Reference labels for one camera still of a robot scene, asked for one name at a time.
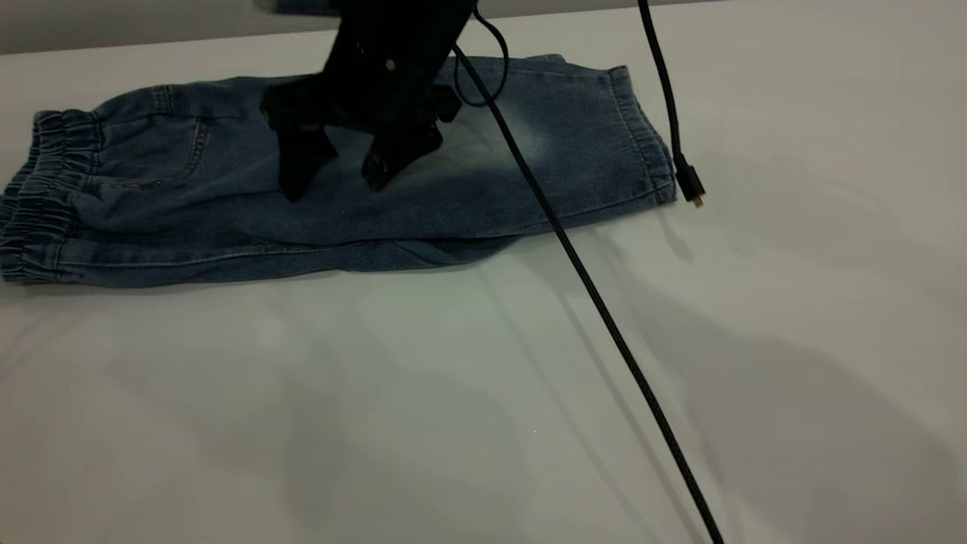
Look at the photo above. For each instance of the blue denim pants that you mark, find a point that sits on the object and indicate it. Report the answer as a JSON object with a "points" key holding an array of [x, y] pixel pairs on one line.
{"points": [[189, 204]]}

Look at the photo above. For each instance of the white table cloth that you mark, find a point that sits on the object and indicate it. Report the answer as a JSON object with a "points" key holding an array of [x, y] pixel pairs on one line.
{"points": [[302, 415]]}

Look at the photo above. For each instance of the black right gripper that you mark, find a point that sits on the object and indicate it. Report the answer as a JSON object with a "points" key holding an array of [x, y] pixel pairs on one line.
{"points": [[378, 68]]}

